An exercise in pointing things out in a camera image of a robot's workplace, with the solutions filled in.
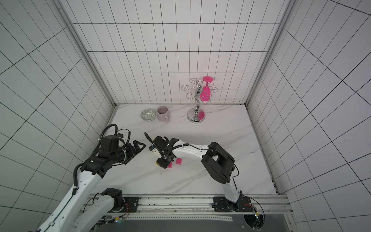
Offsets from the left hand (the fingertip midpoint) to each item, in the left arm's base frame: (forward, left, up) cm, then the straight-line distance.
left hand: (140, 152), depth 76 cm
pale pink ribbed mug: (+34, -8, -7) cm, 36 cm away
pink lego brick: (+1, -21, -13) cm, 25 cm away
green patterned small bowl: (+37, +5, -13) cm, 40 cm away
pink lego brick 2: (-3, -16, -12) cm, 20 cm away
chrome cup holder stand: (+37, -33, -13) cm, 51 cm away
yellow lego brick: (-5, -10, -3) cm, 11 cm away
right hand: (+2, -11, -12) cm, 17 cm away
